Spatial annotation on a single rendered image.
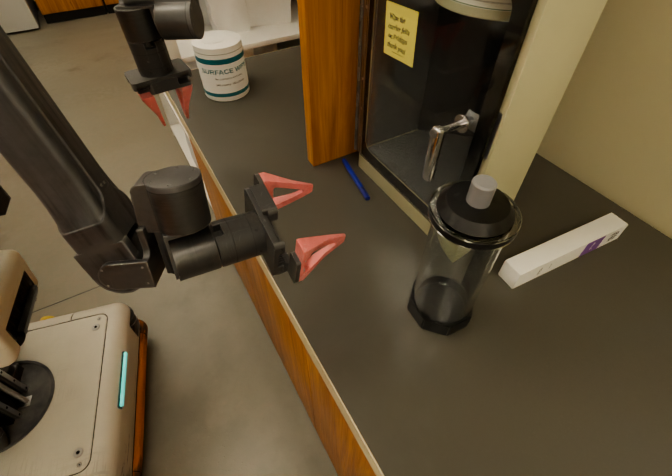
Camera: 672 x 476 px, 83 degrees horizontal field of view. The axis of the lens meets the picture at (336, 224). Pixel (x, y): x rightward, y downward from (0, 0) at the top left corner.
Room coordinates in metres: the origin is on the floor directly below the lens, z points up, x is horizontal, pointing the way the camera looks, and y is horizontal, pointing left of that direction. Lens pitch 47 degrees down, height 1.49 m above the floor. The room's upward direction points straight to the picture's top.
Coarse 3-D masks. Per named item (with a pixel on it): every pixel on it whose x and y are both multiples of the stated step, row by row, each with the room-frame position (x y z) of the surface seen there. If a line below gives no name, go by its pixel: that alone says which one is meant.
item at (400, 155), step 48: (384, 0) 0.64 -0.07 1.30; (432, 0) 0.55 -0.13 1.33; (480, 0) 0.48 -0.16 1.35; (528, 0) 0.43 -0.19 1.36; (432, 48) 0.53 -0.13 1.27; (480, 48) 0.46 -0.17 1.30; (384, 96) 0.62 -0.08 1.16; (432, 96) 0.52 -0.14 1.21; (480, 96) 0.45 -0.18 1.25; (384, 144) 0.60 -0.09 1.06; (480, 144) 0.43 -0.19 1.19; (432, 192) 0.48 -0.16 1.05
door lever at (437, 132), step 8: (456, 120) 0.47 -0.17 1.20; (464, 120) 0.46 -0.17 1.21; (432, 128) 0.44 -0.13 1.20; (440, 128) 0.44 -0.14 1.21; (448, 128) 0.44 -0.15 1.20; (456, 128) 0.45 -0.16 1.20; (464, 128) 0.45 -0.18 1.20; (432, 136) 0.43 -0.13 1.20; (440, 136) 0.43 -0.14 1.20; (432, 144) 0.43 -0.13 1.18; (440, 144) 0.43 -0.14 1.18; (432, 152) 0.43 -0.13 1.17; (440, 152) 0.44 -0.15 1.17; (432, 160) 0.43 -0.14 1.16; (424, 168) 0.44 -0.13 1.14; (432, 168) 0.43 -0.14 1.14; (424, 176) 0.44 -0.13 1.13; (432, 176) 0.43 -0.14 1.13
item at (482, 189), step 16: (480, 176) 0.33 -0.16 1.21; (448, 192) 0.34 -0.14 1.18; (464, 192) 0.34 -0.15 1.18; (480, 192) 0.31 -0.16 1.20; (496, 192) 0.34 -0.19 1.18; (448, 208) 0.32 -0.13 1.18; (464, 208) 0.31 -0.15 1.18; (480, 208) 0.31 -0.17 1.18; (496, 208) 0.31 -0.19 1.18; (512, 208) 0.32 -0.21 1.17; (448, 224) 0.30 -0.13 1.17; (464, 224) 0.29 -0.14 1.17; (480, 224) 0.29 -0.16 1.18; (496, 224) 0.29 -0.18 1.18; (512, 224) 0.30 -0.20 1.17
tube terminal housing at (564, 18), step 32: (544, 0) 0.43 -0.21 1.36; (576, 0) 0.45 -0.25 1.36; (544, 32) 0.43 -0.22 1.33; (576, 32) 0.46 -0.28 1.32; (544, 64) 0.44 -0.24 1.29; (576, 64) 0.48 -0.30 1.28; (512, 96) 0.42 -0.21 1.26; (544, 96) 0.46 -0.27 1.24; (512, 128) 0.43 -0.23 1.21; (544, 128) 0.47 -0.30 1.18; (512, 160) 0.45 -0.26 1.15; (512, 192) 0.47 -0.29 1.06
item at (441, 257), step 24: (432, 216) 0.32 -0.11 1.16; (432, 240) 0.32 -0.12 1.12; (480, 240) 0.28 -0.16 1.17; (504, 240) 0.28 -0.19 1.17; (432, 264) 0.30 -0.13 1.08; (456, 264) 0.28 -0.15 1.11; (480, 264) 0.28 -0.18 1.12; (432, 288) 0.30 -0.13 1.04; (456, 288) 0.28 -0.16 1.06; (480, 288) 0.29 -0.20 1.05; (432, 312) 0.29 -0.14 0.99; (456, 312) 0.28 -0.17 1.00
